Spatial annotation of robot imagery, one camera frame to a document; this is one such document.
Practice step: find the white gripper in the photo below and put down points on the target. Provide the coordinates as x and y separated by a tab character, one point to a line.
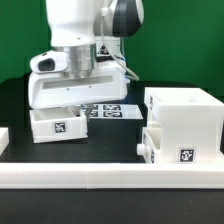
106	83

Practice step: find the white drawer with tag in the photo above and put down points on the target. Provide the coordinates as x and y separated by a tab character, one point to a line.
58	124

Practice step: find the white drawer front with knob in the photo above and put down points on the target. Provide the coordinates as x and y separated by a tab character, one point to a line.
149	148

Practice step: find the white drawer cabinet box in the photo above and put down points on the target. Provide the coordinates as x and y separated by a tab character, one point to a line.
191	123

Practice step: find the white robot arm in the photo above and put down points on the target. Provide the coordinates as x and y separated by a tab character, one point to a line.
81	67

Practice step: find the white base tag plate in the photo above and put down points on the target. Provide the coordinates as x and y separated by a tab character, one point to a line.
116	111

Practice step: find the white U-shaped fence wall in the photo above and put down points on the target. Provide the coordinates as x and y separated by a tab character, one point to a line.
105	175

